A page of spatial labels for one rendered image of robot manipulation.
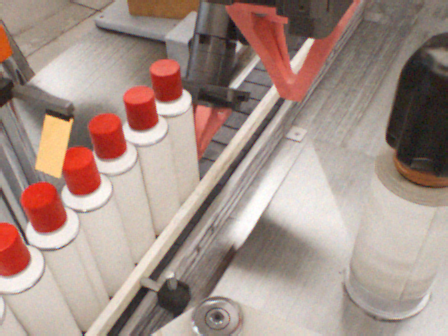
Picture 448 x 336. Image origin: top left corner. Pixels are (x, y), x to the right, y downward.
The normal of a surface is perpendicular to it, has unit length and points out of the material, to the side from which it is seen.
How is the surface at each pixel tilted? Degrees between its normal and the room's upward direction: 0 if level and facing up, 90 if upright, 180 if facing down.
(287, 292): 0
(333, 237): 0
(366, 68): 0
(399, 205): 92
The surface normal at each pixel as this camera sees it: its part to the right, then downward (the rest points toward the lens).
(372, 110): -0.12, -0.65
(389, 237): -0.69, 0.62
